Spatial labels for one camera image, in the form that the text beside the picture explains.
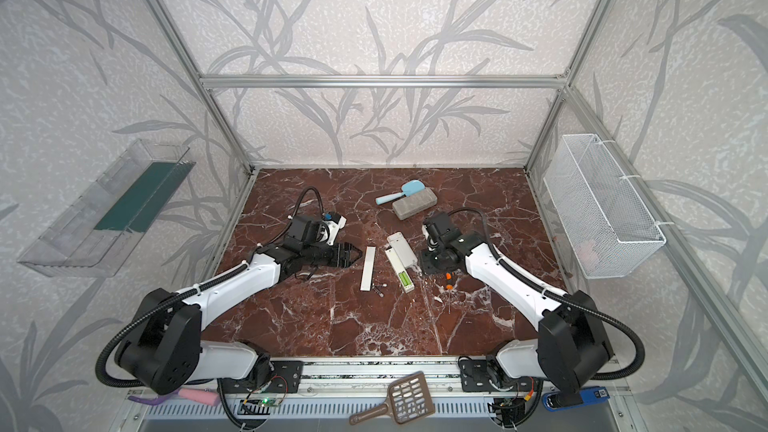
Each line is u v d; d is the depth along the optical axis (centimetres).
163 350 42
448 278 89
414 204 105
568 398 67
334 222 79
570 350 41
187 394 71
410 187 116
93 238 64
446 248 62
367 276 91
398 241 99
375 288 89
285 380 72
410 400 71
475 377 73
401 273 91
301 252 68
